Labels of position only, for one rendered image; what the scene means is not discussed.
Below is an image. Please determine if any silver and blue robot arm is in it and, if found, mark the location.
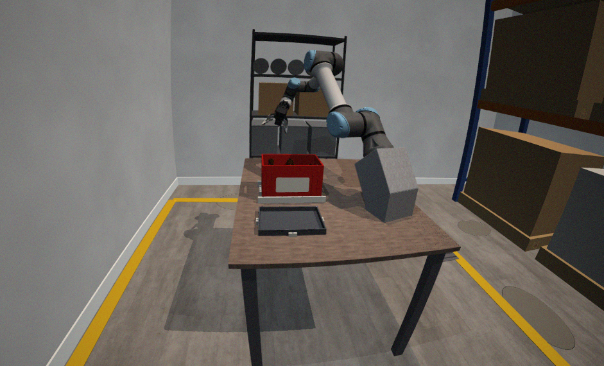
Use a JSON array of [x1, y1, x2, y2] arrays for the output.
[[280, 50, 394, 157]]

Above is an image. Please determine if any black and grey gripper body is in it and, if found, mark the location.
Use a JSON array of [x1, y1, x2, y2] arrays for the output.
[[274, 100, 289, 121]]

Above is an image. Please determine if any red crate with dividers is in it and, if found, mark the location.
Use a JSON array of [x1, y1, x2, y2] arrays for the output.
[[261, 154, 323, 196]]

